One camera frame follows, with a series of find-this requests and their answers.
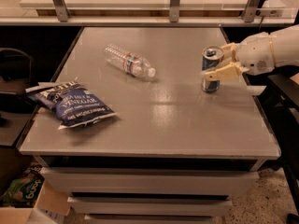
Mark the clear plastic water bottle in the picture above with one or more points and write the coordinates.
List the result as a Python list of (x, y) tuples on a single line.
[(129, 62)]

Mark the blue chip bag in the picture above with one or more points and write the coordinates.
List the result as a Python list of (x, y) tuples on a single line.
[(71, 103)]

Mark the grey drawer cabinet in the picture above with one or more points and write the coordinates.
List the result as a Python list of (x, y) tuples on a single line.
[(148, 196)]

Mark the cardboard box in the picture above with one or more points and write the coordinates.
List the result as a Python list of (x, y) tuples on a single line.
[(51, 207)]

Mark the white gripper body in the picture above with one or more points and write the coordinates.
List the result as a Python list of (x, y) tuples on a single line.
[(254, 54)]

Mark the black chair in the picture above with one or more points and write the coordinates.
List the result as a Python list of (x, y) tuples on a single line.
[(17, 73)]

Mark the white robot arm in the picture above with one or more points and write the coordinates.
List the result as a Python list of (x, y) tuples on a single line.
[(285, 47)]

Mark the green snack bag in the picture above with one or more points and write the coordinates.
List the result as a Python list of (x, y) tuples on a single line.
[(24, 190)]

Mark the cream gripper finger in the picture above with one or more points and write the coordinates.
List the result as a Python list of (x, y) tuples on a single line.
[(229, 50), (229, 71)]

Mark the metal shelf rail frame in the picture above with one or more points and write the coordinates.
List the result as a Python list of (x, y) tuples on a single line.
[(150, 12)]

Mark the Red Bull can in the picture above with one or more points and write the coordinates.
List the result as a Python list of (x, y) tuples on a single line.
[(212, 56)]

